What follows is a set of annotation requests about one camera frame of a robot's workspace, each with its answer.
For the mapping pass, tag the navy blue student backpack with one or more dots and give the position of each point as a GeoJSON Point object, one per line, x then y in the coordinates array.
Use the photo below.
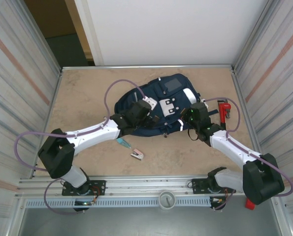
{"type": "Point", "coordinates": [171, 123]}

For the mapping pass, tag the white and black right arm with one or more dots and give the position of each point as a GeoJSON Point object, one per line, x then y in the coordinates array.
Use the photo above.
{"type": "Point", "coordinates": [235, 147]}

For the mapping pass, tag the light teal correction tape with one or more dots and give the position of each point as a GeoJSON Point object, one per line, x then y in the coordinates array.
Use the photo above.
{"type": "Point", "coordinates": [123, 143]}

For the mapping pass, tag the red pipe wrench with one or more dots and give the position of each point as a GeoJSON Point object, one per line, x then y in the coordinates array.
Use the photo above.
{"type": "Point", "coordinates": [223, 110]}

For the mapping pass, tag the pink stapler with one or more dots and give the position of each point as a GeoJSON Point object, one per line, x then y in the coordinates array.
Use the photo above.
{"type": "Point", "coordinates": [137, 155]}

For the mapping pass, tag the grey round cup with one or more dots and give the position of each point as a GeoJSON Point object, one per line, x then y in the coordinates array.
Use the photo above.
{"type": "Point", "coordinates": [167, 199]}

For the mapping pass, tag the small red block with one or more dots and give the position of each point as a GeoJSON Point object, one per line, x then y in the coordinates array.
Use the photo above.
{"type": "Point", "coordinates": [249, 206]}

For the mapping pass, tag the grey metal shelf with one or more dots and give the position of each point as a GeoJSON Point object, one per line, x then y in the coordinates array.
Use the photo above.
{"type": "Point", "coordinates": [136, 221]}

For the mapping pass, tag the beige door jamb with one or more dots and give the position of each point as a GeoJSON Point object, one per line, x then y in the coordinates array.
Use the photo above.
{"type": "Point", "coordinates": [79, 32]}

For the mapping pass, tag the brown wooden door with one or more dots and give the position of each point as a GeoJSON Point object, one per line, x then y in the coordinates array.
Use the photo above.
{"type": "Point", "coordinates": [50, 17]}

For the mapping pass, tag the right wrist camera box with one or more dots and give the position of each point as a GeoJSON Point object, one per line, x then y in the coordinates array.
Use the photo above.
{"type": "Point", "coordinates": [199, 113]}

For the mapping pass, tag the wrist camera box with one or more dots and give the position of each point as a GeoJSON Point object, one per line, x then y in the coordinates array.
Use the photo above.
{"type": "Point", "coordinates": [139, 110]}
{"type": "Point", "coordinates": [199, 113]}

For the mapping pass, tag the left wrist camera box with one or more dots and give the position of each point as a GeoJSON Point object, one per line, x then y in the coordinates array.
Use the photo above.
{"type": "Point", "coordinates": [139, 110]}

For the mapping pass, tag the thin aluminium table edge rail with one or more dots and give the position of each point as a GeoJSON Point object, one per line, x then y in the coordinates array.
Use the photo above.
{"type": "Point", "coordinates": [146, 67]}

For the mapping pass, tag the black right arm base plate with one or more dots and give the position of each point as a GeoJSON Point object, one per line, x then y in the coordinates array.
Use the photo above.
{"type": "Point", "coordinates": [199, 185]}

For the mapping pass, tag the wide aluminium mounting rail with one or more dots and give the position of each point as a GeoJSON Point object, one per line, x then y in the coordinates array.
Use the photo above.
{"type": "Point", "coordinates": [146, 184]}

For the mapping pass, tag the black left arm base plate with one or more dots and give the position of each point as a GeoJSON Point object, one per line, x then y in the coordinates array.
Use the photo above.
{"type": "Point", "coordinates": [97, 186]}

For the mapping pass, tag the white door frame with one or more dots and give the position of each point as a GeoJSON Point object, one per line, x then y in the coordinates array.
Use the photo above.
{"type": "Point", "coordinates": [89, 32]}

